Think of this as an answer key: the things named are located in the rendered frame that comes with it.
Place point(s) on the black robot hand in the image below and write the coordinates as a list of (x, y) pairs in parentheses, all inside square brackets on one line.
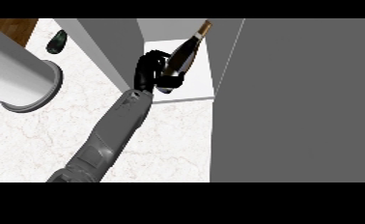
[(146, 70)]

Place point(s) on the dark wine bottle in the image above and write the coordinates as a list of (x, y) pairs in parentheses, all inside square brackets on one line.
[(183, 55)]

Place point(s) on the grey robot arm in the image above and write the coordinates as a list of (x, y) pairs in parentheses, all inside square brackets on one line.
[(112, 134)]

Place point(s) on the grey open cabinet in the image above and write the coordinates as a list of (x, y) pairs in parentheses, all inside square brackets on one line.
[(157, 57)]

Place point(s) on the dark grey cabinet door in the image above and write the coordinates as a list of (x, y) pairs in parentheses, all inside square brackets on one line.
[(290, 100)]

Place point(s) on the dark green avocado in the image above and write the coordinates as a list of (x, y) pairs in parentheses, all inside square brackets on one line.
[(57, 42)]

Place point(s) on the grey cylindrical appliance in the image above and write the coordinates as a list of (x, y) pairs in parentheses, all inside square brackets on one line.
[(26, 76)]

